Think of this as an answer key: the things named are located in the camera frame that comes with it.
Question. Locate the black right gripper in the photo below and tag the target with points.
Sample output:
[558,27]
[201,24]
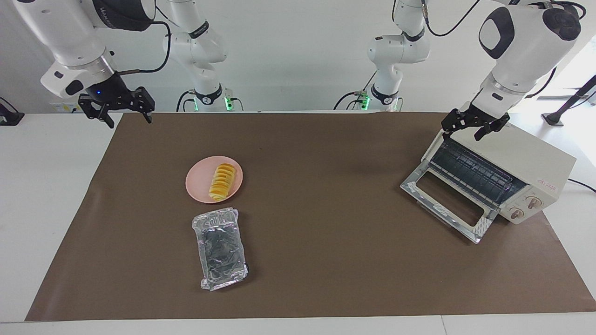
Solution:
[107,93]

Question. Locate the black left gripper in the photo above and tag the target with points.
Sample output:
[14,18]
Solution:
[477,116]

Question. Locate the sliced yellow bread loaf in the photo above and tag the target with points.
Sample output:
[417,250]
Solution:
[222,182]

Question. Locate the aluminium foil tray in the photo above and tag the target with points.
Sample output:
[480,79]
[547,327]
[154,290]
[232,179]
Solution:
[221,251]

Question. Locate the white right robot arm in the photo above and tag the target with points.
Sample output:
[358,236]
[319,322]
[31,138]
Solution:
[70,32]

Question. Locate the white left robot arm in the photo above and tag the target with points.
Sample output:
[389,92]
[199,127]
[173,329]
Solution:
[526,51]

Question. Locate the metal oven rack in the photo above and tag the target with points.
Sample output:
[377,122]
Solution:
[470,170]

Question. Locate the cream white toaster oven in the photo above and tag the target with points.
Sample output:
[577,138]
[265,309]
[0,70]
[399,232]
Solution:
[535,158]

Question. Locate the cream oven knob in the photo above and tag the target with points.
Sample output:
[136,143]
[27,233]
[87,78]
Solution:
[516,213]
[533,202]

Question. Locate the glass oven door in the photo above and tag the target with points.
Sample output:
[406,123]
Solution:
[484,228]

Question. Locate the white box with yellow label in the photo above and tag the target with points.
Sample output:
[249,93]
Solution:
[63,107]

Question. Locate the black tripod stand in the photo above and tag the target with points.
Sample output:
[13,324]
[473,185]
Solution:
[572,100]

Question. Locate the pink round plate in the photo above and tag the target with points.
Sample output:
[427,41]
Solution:
[198,181]

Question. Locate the brown table mat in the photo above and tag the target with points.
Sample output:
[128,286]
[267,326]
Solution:
[326,256]

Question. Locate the black clamp bracket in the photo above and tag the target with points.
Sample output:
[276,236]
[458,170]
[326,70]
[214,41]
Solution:
[9,118]

